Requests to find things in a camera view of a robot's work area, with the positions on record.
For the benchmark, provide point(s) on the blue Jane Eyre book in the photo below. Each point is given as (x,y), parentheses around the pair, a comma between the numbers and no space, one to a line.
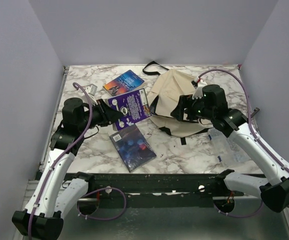
(126,82)

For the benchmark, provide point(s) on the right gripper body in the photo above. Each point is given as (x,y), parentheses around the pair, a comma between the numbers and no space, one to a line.
(196,108)

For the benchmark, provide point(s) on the aluminium rail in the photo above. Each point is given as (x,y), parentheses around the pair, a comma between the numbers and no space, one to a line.
(32,185)

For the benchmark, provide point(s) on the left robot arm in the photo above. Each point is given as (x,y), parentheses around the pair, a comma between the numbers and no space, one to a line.
(59,155)

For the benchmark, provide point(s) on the black metal base plate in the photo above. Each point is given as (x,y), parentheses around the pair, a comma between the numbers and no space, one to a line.
(126,190)

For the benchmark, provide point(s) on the grey metal bracket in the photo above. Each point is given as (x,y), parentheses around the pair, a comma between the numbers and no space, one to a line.
(255,111)

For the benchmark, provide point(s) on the clear plastic organizer box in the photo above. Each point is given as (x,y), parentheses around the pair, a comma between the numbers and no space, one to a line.
(228,152)

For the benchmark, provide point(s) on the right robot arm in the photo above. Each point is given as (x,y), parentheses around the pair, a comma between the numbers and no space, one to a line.
(273,189)

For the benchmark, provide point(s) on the dark purple book underneath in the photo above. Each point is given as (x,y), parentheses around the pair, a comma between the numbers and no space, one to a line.
(134,107)

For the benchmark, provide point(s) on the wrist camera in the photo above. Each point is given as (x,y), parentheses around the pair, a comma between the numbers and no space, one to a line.
(200,84)
(91,89)

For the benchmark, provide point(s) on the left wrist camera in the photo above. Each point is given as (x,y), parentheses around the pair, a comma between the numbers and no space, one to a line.
(91,89)

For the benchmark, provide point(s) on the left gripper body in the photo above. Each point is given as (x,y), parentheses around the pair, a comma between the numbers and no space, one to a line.
(98,116)

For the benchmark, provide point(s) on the cream canvas backpack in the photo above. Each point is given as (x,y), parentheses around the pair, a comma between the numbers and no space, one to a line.
(168,98)

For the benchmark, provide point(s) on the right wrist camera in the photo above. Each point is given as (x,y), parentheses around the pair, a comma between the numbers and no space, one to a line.
(200,84)

